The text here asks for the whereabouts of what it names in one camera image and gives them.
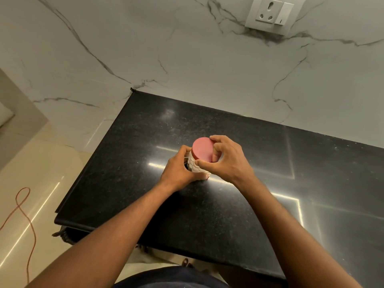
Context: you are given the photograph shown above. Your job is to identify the white textured jar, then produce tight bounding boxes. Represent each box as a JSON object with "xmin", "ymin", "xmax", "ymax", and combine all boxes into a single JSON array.
[{"xmin": 186, "ymin": 151, "xmax": 212, "ymax": 179}]

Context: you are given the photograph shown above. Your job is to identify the person's right hand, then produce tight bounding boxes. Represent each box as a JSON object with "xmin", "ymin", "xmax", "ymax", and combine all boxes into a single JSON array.
[{"xmin": 195, "ymin": 135, "xmax": 256, "ymax": 189}]

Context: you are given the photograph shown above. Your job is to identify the red round jar lid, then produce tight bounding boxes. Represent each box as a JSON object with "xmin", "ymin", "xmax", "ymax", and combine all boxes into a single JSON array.
[{"xmin": 192, "ymin": 137, "xmax": 216, "ymax": 162}]

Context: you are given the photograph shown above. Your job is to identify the person's right forearm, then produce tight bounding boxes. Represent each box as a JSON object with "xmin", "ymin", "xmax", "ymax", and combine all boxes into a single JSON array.
[{"xmin": 235, "ymin": 176, "xmax": 364, "ymax": 288}]

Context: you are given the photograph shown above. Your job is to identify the person's left forearm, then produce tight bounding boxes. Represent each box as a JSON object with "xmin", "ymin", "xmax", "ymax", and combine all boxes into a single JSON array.
[{"xmin": 26, "ymin": 180, "xmax": 178, "ymax": 288}]

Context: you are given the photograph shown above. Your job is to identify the white wall socket switch plate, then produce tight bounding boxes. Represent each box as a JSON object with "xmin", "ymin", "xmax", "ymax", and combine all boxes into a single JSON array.
[{"xmin": 244, "ymin": 0, "xmax": 308, "ymax": 36}]

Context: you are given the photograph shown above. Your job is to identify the orange cable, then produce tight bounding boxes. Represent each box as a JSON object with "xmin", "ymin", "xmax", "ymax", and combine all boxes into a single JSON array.
[{"xmin": 0, "ymin": 187, "xmax": 37, "ymax": 284}]

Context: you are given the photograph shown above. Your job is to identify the dark carved cabinet base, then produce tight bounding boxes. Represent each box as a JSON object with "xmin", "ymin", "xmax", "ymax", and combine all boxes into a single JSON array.
[{"xmin": 52, "ymin": 226, "xmax": 90, "ymax": 246}]

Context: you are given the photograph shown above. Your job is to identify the person's left hand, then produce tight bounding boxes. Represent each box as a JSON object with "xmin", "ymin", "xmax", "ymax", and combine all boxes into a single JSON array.
[{"xmin": 159, "ymin": 145, "xmax": 211, "ymax": 194}]

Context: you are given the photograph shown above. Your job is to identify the person's dark shorts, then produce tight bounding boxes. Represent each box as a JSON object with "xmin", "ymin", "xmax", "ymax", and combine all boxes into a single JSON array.
[{"xmin": 113, "ymin": 265, "xmax": 230, "ymax": 288}]

